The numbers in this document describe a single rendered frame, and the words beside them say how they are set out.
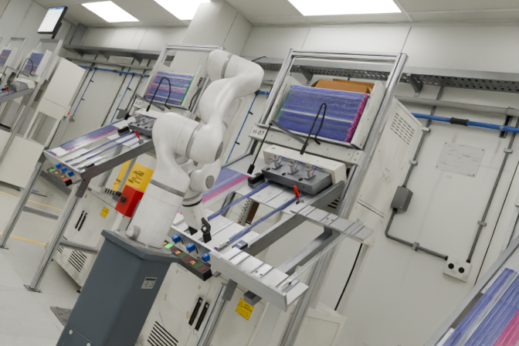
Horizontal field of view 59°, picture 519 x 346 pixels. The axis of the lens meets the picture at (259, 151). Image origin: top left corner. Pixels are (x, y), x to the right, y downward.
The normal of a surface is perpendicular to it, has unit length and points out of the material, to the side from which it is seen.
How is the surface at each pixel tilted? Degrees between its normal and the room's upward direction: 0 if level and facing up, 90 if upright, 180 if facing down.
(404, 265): 91
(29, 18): 90
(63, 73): 90
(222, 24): 90
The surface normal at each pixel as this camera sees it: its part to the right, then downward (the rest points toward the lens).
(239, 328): -0.64, -0.36
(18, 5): 0.66, 0.19
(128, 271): -0.38, -0.28
